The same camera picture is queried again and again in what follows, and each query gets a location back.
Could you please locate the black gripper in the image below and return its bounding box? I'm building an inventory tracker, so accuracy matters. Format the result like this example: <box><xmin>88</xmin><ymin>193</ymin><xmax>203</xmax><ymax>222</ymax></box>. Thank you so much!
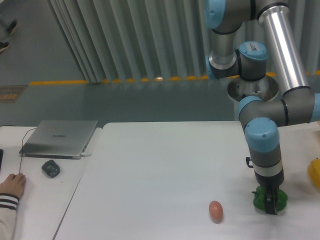
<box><xmin>255</xmin><ymin>173</ymin><xmax>285</xmax><ymax>215</ymax></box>

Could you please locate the green bell pepper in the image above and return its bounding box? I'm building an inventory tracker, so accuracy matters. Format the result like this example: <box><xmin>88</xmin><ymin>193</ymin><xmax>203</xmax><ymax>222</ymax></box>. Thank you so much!
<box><xmin>252</xmin><ymin>186</ymin><xmax>288</xmax><ymax>213</ymax></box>

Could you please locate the white striped sleeve forearm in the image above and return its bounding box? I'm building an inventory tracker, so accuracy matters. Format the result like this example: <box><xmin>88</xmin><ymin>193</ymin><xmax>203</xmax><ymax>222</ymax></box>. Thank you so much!
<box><xmin>0</xmin><ymin>193</ymin><xmax>20</xmax><ymax>240</ymax></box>

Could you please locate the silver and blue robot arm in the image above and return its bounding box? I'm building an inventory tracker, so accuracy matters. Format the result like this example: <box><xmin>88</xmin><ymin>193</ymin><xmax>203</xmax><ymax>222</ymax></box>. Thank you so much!
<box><xmin>204</xmin><ymin>0</ymin><xmax>320</xmax><ymax>215</ymax></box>

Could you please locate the person's bare hand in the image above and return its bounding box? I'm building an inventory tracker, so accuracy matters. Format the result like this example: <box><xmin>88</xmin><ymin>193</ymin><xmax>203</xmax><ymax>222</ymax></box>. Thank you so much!
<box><xmin>0</xmin><ymin>173</ymin><xmax>27</xmax><ymax>200</ymax></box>

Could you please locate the yellow bell pepper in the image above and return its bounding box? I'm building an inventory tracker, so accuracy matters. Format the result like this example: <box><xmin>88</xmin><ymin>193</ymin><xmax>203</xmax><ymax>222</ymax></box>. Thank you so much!
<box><xmin>307</xmin><ymin>158</ymin><xmax>320</xmax><ymax>192</ymax></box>

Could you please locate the brown egg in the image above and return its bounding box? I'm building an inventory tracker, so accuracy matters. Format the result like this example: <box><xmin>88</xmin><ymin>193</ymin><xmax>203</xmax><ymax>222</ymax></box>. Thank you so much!
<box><xmin>208</xmin><ymin>200</ymin><xmax>223</xmax><ymax>221</ymax></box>

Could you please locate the silver closed laptop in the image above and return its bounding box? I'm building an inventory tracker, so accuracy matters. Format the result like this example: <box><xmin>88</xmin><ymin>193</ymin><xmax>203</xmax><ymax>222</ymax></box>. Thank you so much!
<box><xmin>19</xmin><ymin>120</ymin><xmax>98</xmax><ymax>160</ymax></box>

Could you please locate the pleated grey curtain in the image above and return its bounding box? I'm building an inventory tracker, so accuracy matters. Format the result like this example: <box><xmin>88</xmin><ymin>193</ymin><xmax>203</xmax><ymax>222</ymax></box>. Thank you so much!
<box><xmin>46</xmin><ymin>0</ymin><xmax>320</xmax><ymax>84</ymax></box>

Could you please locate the black keyboard edge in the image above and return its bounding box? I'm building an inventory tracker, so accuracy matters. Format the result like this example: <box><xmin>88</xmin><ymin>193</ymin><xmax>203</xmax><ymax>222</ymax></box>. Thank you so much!
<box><xmin>0</xmin><ymin>149</ymin><xmax>4</xmax><ymax>171</ymax></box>

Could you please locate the bystander's shoe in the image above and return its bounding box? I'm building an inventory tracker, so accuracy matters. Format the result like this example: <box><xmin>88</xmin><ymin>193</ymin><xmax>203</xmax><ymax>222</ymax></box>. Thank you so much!
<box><xmin>0</xmin><ymin>42</ymin><xmax>10</xmax><ymax>53</ymax></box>

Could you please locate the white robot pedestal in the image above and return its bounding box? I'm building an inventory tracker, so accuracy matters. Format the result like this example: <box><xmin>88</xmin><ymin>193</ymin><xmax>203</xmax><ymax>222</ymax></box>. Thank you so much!
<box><xmin>226</xmin><ymin>74</ymin><xmax>279</xmax><ymax>122</ymax></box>

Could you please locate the black mouse cable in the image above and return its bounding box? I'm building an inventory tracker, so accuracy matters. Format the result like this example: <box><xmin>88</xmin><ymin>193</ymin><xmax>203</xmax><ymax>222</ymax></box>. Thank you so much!
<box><xmin>0</xmin><ymin>124</ymin><xmax>38</xmax><ymax>175</ymax></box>

